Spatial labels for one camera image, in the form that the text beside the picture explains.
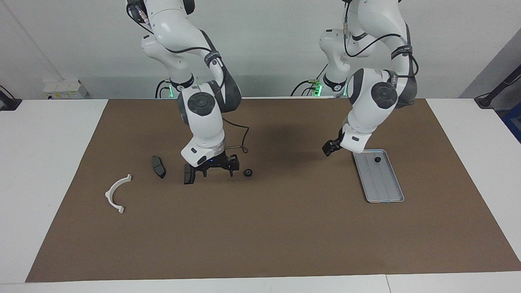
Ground silver metal tray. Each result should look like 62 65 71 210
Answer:
352 149 405 203

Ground curved grey brake pad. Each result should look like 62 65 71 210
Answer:
151 156 166 179

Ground brown table mat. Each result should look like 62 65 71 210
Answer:
25 98 521 282

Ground white box yellow labels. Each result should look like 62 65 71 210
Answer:
43 79 89 99

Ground blue crate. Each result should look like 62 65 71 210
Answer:
501 109 521 144

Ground small black clamp stand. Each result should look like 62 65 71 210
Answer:
0 85 22 111

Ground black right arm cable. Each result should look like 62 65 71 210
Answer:
127 2 250 154

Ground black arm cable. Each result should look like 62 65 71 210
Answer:
127 2 250 154
341 0 418 80

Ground black left base cable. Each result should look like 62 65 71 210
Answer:
290 61 329 97

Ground black base cable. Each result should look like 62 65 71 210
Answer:
290 61 329 97
155 79 171 99

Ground black right base cable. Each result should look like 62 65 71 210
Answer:
155 79 171 99

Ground white curved plastic bracket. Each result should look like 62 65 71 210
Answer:
105 174 132 214

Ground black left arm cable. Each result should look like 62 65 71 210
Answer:
341 0 418 80

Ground long black camera stand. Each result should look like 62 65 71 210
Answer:
474 65 521 109

